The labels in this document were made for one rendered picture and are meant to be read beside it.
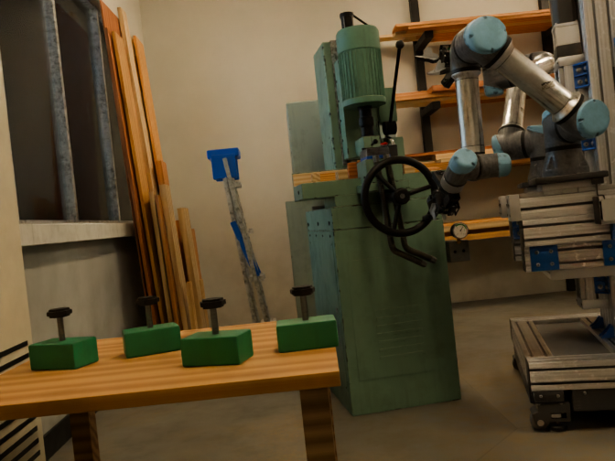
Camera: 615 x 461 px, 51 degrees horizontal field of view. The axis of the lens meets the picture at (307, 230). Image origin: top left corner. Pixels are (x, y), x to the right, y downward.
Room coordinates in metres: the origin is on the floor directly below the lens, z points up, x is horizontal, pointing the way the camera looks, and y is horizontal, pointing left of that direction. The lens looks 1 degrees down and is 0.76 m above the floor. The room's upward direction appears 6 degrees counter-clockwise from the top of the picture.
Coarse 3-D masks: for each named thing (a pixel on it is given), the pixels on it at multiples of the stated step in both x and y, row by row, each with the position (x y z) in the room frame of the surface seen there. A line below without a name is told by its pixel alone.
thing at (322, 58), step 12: (324, 48) 2.80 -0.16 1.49; (324, 60) 2.81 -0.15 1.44; (324, 72) 2.81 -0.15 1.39; (324, 84) 2.84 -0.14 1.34; (324, 96) 2.86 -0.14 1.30; (324, 108) 2.89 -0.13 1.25; (336, 108) 2.81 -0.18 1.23; (324, 120) 2.92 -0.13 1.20; (336, 120) 2.81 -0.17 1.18; (324, 132) 2.94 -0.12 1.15; (336, 132) 2.81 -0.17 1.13; (324, 144) 2.96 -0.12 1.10; (336, 144) 2.81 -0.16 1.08; (324, 156) 2.99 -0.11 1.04; (336, 156) 2.81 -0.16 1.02; (336, 168) 2.81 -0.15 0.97
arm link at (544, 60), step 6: (534, 54) 2.86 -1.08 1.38; (540, 54) 2.82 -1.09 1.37; (546, 54) 2.78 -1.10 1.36; (552, 54) 2.80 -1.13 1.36; (534, 60) 2.66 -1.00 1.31; (540, 60) 2.68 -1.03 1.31; (546, 60) 2.72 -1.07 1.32; (552, 60) 2.77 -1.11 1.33; (540, 66) 2.62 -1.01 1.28; (546, 66) 2.70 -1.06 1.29; (552, 66) 2.77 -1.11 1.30; (546, 72) 2.74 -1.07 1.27; (552, 72) 2.80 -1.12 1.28; (510, 84) 2.57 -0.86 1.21
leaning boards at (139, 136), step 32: (128, 32) 4.02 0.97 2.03; (128, 64) 3.94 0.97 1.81; (128, 96) 3.65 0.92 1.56; (128, 128) 3.58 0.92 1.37; (128, 160) 3.54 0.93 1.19; (160, 160) 3.97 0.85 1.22; (160, 192) 3.60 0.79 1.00; (160, 224) 3.55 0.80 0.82; (160, 256) 3.58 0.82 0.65; (192, 256) 3.90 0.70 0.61; (160, 288) 3.64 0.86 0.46; (192, 288) 3.66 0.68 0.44; (160, 320) 3.58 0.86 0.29; (192, 320) 3.59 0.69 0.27
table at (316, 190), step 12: (336, 180) 2.45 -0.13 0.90; (348, 180) 2.46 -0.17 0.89; (360, 180) 2.47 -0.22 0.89; (408, 180) 2.40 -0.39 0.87; (420, 180) 2.51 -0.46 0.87; (300, 192) 2.46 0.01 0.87; (312, 192) 2.43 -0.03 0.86; (324, 192) 2.44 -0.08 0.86; (336, 192) 2.45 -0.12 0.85; (348, 192) 2.46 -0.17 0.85; (360, 192) 2.42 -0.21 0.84
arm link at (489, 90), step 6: (486, 72) 2.61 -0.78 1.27; (492, 72) 2.59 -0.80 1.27; (498, 72) 2.59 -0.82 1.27; (486, 78) 2.61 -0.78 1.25; (492, 78) 2.59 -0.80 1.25; (498, 78) 2.58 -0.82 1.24; (504, 78) 2.56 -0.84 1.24; (486, 84) 2.61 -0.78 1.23; (492, 84) 2.59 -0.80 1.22; (498, 84) 2.59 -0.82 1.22; (504, 84) 2.58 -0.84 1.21; (486, 90) 2.62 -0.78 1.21; (492, 90) 2.60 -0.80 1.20; (498, 90) 2.59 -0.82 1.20; (492, 96) 2.65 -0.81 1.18
